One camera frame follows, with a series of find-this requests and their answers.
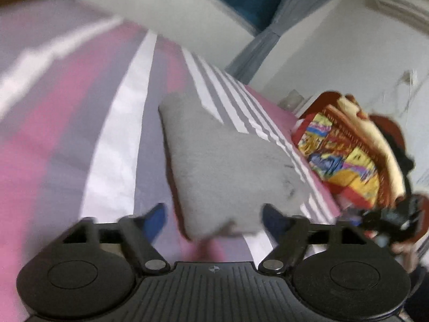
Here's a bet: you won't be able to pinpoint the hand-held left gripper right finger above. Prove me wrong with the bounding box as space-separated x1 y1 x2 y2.
257 204 384 274

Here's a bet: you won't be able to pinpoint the grey pants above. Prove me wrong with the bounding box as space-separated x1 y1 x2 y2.
158 92 315 241

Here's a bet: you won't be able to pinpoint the person's right hand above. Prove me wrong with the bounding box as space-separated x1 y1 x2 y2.
390 240 422 274

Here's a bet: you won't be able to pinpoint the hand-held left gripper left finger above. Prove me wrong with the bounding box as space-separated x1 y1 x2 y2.
47 203 170 275

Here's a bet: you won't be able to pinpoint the white wall cables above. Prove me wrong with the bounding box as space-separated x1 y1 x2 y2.
390 70 423 116

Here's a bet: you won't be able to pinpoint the white air conditioner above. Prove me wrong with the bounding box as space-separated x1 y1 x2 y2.
366 0 429 29

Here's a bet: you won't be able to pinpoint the grey curtain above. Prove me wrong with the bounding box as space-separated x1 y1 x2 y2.
224 0 337 85

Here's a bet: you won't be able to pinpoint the colourful printed blanket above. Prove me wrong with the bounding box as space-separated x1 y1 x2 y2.
290 90 417 209

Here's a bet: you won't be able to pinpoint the pink grey striped bedsheet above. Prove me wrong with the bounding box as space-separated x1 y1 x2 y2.
0 0 342 322

